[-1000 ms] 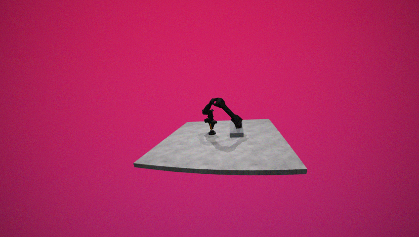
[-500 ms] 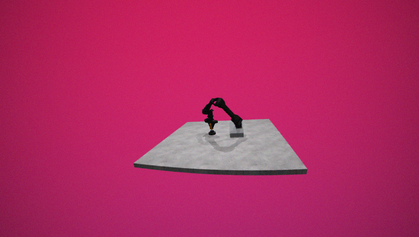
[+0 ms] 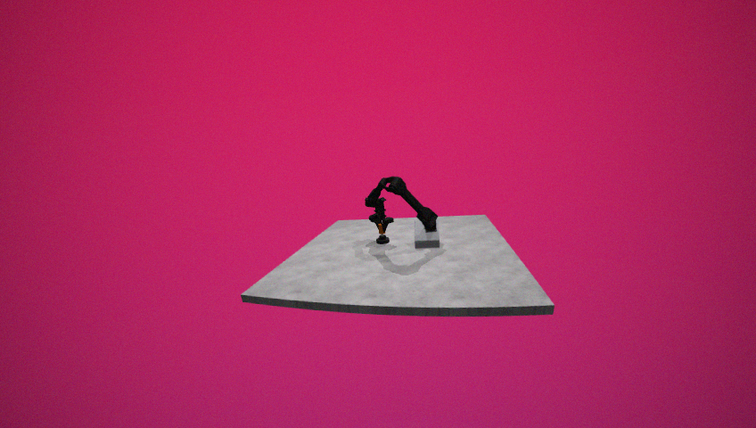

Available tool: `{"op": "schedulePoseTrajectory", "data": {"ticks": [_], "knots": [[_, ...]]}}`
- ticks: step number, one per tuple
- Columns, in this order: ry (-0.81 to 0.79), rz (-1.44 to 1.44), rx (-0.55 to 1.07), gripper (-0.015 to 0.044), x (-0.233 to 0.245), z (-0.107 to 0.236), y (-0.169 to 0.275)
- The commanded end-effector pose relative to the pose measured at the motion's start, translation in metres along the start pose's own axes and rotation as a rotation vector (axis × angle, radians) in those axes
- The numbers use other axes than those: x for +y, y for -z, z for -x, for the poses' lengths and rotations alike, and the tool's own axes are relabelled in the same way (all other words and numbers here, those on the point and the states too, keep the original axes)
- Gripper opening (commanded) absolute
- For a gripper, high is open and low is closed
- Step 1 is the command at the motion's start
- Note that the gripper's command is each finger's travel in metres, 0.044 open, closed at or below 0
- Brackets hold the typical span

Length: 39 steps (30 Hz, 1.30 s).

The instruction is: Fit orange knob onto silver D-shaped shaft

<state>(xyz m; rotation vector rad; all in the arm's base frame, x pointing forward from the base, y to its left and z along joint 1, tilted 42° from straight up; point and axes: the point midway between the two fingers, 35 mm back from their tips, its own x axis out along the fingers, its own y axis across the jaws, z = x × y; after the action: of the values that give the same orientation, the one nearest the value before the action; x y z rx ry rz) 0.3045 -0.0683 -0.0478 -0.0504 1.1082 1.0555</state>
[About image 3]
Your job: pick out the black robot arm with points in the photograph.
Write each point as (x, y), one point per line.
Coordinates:
(399, 187)

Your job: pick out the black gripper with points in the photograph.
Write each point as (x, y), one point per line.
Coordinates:
(384, 221)

